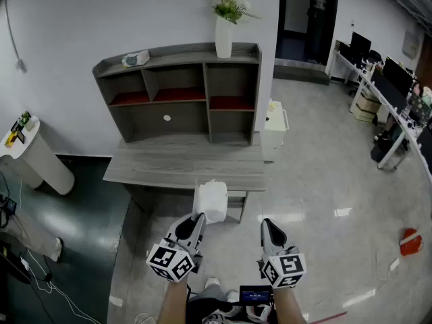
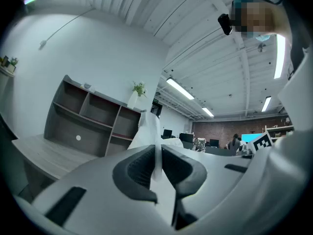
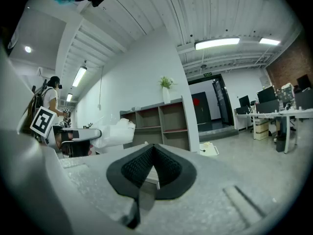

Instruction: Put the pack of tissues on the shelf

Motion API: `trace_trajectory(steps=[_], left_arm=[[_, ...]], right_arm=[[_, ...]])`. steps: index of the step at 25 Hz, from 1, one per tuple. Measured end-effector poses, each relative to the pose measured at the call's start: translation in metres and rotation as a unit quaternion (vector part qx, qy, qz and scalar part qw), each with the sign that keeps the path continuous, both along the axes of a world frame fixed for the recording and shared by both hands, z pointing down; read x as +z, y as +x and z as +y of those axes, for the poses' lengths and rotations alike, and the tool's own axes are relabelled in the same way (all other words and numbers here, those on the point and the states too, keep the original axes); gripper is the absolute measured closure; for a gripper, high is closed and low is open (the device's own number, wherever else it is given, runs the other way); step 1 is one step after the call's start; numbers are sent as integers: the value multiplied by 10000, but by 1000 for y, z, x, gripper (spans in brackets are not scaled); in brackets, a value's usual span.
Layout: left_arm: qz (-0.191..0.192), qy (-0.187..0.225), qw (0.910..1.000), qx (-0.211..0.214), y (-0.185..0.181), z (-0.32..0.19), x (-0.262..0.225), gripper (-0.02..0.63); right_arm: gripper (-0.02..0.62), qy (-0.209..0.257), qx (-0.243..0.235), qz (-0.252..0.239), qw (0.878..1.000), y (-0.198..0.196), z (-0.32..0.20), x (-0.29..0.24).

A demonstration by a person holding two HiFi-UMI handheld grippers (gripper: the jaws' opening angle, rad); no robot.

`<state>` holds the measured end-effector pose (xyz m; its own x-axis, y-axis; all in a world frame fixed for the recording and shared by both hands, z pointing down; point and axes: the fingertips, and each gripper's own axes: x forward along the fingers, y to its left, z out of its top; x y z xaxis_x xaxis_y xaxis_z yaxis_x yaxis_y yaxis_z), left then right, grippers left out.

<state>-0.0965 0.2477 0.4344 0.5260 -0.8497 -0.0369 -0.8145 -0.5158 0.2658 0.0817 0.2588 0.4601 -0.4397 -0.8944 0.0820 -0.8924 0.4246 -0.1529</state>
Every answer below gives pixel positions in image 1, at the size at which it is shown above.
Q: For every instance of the person's dark clothing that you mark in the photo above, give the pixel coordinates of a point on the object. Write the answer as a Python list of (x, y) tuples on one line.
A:
[(209, 299)]

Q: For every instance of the large black computer monitor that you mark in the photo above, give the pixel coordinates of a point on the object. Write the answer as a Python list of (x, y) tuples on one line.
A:
[(400, 74)]

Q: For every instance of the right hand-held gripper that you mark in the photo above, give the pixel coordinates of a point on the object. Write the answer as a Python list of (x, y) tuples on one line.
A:
[(287, 268)]

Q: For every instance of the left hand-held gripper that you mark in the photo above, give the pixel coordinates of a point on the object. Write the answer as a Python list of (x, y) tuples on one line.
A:
[(167, 260)]

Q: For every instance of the white curved side table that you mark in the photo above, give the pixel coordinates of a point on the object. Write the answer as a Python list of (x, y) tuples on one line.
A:
[(40, 160)]

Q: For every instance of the wooden shelf unit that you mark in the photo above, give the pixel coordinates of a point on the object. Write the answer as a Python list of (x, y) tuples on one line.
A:
[(185, 57)]

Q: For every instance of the white paper scrap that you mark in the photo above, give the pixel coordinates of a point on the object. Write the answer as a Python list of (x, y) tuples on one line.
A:
[(115, 301)]

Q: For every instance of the person's right forearm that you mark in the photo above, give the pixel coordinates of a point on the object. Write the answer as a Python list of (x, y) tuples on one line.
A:
[(287, 305)]

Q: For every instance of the stacked cardboard boxes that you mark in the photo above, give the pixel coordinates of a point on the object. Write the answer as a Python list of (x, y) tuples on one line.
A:
[(366, 106)]

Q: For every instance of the grey doorway ramp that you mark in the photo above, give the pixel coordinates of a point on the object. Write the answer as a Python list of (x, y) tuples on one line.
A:
[(300, 71)]

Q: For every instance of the black screen device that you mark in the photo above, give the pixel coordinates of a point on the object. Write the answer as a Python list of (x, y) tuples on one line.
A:
[(254, 295)]

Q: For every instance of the white paper tissue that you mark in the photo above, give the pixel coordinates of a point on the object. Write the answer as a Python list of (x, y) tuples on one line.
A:
[(211, 201)]

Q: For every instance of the red plastic dustpan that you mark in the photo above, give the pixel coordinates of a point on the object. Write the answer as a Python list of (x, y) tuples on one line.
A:
[(411, 243)]

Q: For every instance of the small yellow box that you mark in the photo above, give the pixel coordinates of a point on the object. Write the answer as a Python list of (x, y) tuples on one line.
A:
[(11, 139)]

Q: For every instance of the black office chair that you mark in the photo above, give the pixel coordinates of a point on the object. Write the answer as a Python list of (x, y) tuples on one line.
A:
[(352, 91)]

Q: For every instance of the small potted plant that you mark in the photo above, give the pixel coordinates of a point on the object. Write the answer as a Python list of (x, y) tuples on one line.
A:
[(28, 121)]

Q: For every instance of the long white office desk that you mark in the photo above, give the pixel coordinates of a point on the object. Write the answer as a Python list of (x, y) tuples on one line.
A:
[(388, 103)]

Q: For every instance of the black power adapter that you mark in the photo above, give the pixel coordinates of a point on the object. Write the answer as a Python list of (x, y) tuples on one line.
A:
[(10, 204)]

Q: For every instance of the pastel patterned tissue box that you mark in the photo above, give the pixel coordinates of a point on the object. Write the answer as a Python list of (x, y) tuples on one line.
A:
[(135, 59)]

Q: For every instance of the person's left forearm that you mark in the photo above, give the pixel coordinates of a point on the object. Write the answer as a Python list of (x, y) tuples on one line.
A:
[(173, 302)]

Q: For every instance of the grey wall electrical panel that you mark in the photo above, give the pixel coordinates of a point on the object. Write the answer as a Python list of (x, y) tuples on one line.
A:
[(411, 44)]

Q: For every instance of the black picture frame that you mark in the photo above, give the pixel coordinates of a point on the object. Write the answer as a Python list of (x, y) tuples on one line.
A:
[(19, 134)]

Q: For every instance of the black door frame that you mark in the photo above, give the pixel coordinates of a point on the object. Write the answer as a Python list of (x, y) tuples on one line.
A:
[(310, 19)]

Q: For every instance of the white rolling cabinet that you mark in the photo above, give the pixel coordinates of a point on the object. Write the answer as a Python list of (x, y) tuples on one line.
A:
[(274, 130)]

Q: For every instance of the tall white vase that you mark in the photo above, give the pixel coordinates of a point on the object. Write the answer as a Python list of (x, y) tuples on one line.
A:
[(223, 39)]

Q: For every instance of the white artificial flower bouquet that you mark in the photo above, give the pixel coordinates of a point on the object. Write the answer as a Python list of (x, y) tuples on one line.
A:
[(229, 5)]

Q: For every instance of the small black computer monitor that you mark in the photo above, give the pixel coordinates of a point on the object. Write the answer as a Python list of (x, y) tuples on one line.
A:
[(360, 47)]

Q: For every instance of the grey wooden shelf desk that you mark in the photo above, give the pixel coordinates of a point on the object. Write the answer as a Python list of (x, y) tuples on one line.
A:
[(168, 167)]

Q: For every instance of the person's white shoe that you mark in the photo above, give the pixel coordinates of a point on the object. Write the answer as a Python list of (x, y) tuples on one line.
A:
[(212, 283)]

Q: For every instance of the black waste bin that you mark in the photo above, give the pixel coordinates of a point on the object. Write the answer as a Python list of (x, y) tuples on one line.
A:
[(378, 152)]

